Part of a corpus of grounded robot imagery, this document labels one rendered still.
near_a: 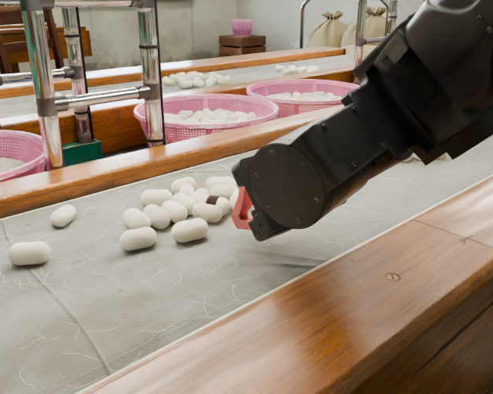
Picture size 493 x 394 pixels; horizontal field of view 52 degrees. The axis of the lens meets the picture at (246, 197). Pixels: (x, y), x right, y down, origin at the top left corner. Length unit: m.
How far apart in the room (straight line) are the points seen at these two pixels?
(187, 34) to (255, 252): 6.43
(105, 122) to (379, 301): 0.73
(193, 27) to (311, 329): 6.65
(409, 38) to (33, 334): 0.32
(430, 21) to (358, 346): 0.19
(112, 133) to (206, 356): 0.74
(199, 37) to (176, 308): 6.65
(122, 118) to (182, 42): 5.83
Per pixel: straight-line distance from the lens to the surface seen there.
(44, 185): 0.62
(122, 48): 6.33
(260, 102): 1.02
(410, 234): 0.48
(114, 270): 0.47
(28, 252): 0.49
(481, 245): 0.48
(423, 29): 0.29
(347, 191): 0.32
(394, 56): 0.32
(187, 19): 6.87
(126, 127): 1.02
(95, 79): 1.38
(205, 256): 0.48
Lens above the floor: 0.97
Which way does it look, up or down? 22 degrees down
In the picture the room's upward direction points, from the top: straight up
